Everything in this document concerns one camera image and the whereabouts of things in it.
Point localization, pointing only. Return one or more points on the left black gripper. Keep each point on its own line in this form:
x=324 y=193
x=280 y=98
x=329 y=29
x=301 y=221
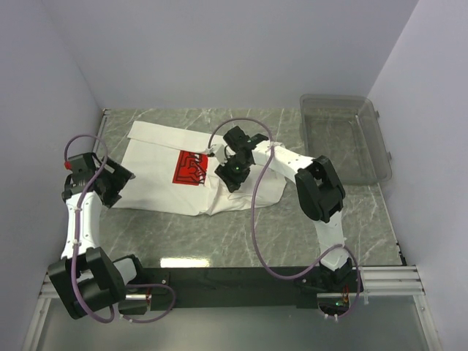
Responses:
x=119 y=177

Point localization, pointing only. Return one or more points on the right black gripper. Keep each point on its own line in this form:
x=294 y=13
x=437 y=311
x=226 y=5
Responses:
x=232 y=184

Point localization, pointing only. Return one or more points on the white t-shirt red print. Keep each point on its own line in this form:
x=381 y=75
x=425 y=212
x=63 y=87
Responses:
x=173 y=175

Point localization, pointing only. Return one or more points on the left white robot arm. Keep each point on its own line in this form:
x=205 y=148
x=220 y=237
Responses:
x=101 y=281

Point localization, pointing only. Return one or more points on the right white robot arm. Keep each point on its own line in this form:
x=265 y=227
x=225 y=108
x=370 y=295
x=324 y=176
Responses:
x=320 y=193

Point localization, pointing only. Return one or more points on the clear plastic bin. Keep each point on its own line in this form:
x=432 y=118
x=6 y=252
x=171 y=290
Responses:
x=346 y=129

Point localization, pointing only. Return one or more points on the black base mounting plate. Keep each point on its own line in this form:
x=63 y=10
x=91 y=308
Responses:
x=232 y=287

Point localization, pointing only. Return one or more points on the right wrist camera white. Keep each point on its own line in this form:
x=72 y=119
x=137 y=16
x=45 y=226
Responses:
x=218 y=151

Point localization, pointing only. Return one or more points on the aluminium frame rail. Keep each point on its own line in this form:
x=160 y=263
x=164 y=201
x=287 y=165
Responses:
x=391 y=313

